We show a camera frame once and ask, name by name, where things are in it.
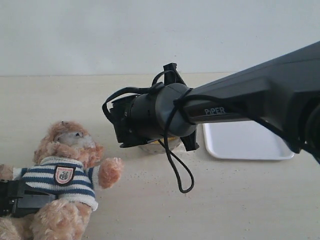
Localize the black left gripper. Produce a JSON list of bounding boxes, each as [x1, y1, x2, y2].
[[0, 179, 57, 217]]

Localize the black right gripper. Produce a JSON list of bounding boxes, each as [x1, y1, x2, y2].
[[110, 62, 199, 152]]

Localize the tan teddy bear striped sweater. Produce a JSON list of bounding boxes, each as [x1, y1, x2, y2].
[[0, 121, 124, 240]]

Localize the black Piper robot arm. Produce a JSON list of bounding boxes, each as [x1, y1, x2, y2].
[[101, 42, 320, 164]]

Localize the steel bowl of yellow grain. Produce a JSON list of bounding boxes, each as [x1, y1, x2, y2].
[[139, 137, 182, 155]]

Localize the white rectangular plastic tray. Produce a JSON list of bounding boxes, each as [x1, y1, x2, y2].
[[203, 121, 295, 161]]

